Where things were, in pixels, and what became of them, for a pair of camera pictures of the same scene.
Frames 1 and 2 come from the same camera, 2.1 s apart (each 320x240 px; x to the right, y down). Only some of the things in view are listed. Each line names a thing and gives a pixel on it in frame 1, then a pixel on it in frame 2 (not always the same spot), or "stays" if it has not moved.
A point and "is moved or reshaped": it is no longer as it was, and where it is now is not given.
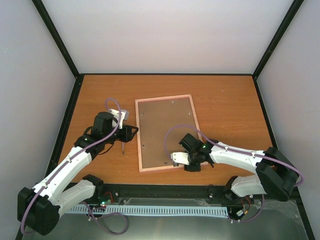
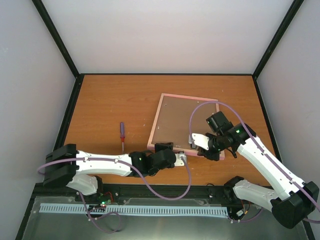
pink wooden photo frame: [162, 123] is moved or reshaped
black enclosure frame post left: [49, 24] stays
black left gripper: [127, 136] -> [159, 146]
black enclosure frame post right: [294, 8] stays
